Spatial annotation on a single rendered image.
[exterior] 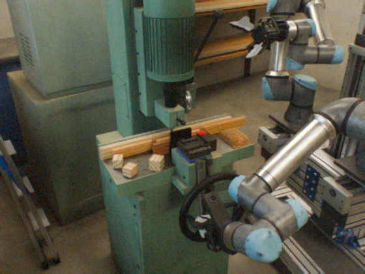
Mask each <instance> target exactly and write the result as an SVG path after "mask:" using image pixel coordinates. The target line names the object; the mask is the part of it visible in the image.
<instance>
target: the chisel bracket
mask: <svg viewBox="0 0 365 274"><path fill-rule="evenodd" d="M154 108H155V116H156V117H157V118H159V120H161V122H163V123H164V124H165V125H166V126H167V127H168V128H169V129H171V128H175V127H179V126H182V125H181V123H180V122H178V121H177V120H176V118H179V119H181V120H184V114H185V109H184V108H183V107H181V106H180V105H179V104H177V107H174V108H167V107H166V106H165V98H163V99H158V100H155V101H154Z"/></svg>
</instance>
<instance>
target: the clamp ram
mask: <svg viewBox="0 0 365 274"><path fill-rule="evenodd" d="M190 138H192V128H190V127H188V128H186V129H179V130H174V131H171V132H170V151H171V149H173V148H176V147H177V142H178V141H181V140H185V139H190Z"/></svg>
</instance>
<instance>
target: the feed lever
mask: <svg viewBox="0 0 365 274"><path fill-rule="evenodd" d="M223 17H224V11H223V10H222V9H220V8H218V9H216V10H215V11H214V21H213V23H212V24H211V26H210V28H209V30H208V32H207V34H206V35H205V38H204V39H203V42H202V44H201V46H200V47H199V49H198V51H197V54H196V55H195V57H194V64H195V63H196V61H197V59H198V57H199V55H200V53H201V51H202V50H203V47H204V45H205V44H206V42H207V40H208V39H209V36H210V34H211V33H212V30H213V29H214V26H215V25H216V23H217V21H218V20H219V19H221V18H223ZM193 81H194V77H191V78H190V79H187V80H185V81H181V82H179V83H180V84H181V85H188V84H192V83H193Z"/></svg>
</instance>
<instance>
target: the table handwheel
mask: <svg viewBox="0 0 365 274"><path fill-rule="evenodd" d="M239 176H240V175H239V174H236V173H235V172H219V173H217V174H214V175H210V176H209V177H206V178H205V179H204V180H203V181H200V182H199V183H198V184H197V185H196V186H195V187H194V188H193V189H192V190H191V191H190V192H189V193H188V196H187V197H186V198H185V199H184V202H183V203H182V207H181V209H180V212H179V227H180V229H181V232H182V233H183V235H184V236H185V237H186V238H188V239H190V240H192V241H195V242H200V243H202V242H206V241H209V239H208V236H207V234H205V237H204V238H202V236H201V234H200V232H199V229H197V231H196V233H193V232H192V231H191V230H190V229H189V228H188V223H187V216H188V210H189V209H190V207H191V205H192V203H193V201H194V200H195V199H196V197H197V196H198V195H199V194H200V193H201V192H202V191H203V190H205V194H208V193H210V192H211V190H210V188H209V186H210V185H212V184H214V183H215V182H218V181H224V180H231V181H233V180H234V178H235V177H239ZM233 206H239V207H238V209H237V211H236V213H235V214H234V216H233V217H232V218H231V220H232V221H235V222H239V221H240V218H241V217H242V216H243V214H244V213H245V208H244V207H242V206H241V205H239V204H238V203H237V202H228V203H224V207H225V208H227V207H233Z"/></svg>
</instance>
